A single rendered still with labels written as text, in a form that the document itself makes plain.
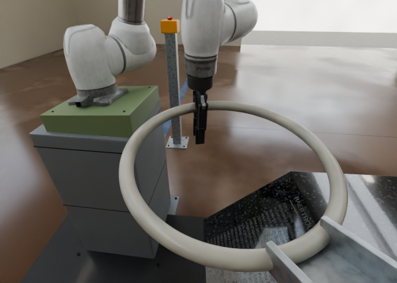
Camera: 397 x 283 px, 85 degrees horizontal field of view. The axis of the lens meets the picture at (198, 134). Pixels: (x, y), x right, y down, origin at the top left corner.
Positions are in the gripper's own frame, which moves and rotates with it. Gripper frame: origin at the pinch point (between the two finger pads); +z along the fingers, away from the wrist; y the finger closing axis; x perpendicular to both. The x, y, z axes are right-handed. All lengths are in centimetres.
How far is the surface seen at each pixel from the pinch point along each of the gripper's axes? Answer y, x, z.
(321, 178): 25.9, 28.5, -0.4
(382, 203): 36, 37, -1
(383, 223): 40, 33, -1
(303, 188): 28.3, 21.8, -0.5
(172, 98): -110, -3, 44
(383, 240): 43, 30, -2
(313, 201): 32.4, 21.8, -0.8
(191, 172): -65, 7, 89
